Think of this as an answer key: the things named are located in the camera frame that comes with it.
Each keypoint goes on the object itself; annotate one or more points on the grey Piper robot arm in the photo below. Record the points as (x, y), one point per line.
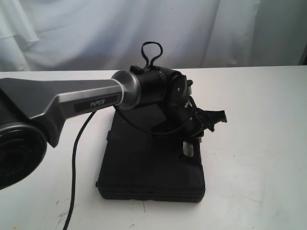
(33, 112)

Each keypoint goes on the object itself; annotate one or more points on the white backdrop curtain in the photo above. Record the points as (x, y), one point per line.
(40, 35)

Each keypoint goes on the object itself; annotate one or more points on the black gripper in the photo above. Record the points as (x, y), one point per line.
(191, 122)

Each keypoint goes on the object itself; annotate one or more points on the black plastic tool case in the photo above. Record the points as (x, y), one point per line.
(141, 167)

